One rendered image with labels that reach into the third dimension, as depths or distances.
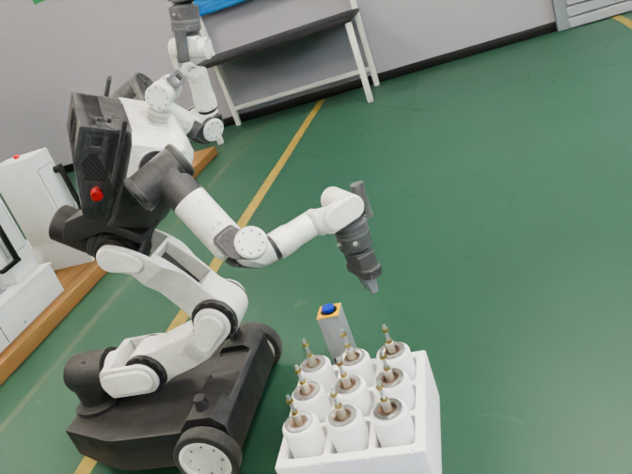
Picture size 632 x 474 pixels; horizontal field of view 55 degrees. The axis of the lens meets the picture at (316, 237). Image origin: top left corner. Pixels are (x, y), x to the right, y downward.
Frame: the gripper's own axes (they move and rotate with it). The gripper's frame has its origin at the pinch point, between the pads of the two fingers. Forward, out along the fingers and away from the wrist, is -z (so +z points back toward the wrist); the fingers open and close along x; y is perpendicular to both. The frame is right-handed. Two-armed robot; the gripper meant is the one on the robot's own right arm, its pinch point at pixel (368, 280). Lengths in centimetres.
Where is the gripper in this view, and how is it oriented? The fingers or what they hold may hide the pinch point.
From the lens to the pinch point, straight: 163.6
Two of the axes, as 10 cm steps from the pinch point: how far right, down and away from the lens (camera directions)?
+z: -3.1, -8.7, -3.9
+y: -8.3, 4.4, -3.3
